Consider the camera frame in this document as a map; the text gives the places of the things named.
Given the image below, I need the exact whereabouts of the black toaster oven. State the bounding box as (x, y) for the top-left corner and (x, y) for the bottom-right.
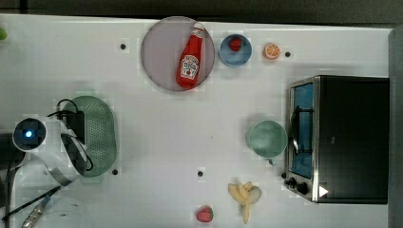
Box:
(282, 75), (390, 204)

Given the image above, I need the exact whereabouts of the peeled toy banana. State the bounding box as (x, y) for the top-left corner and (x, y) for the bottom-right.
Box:
(228, 181), (262, 224)

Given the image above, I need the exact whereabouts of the green oval strainer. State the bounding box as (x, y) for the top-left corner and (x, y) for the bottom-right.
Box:
(63, 96), (118, 178)

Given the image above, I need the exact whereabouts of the grey round plate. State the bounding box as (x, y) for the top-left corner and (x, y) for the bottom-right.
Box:
(141, 16), (196, 91)

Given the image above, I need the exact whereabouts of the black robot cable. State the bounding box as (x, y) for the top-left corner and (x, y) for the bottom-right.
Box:
(0, 98), (95, 228)

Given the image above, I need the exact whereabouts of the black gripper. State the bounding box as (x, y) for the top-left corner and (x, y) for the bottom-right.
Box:
(66, 111), (86, 143)

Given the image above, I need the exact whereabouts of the red strawberry in bowl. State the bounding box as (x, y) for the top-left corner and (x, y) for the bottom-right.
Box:
(229, 38), (242, 52)

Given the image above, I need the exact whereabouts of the red strawberry on table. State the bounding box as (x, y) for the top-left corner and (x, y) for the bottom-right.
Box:
(196, 206), (214, 222)

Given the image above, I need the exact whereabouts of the orange slice toy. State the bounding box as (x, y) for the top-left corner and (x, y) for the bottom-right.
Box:
(262, 43), (281, 60)

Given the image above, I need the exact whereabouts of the green cylinder object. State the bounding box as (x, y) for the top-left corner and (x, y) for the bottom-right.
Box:
(0, 28), (8, 40)

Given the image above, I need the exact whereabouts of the red ketchup bottle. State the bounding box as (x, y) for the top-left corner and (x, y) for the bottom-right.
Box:
(176, 23), (204, 89)

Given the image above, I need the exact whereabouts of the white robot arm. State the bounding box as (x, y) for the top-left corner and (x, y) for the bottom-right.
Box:
(12, 117), (90, 186)

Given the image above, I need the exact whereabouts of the blue bowl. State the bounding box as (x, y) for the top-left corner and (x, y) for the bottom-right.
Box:
(219, 34), (253, 67)

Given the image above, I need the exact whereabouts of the green mug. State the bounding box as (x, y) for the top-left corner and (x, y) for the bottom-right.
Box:
(246, 121), (288, 166)

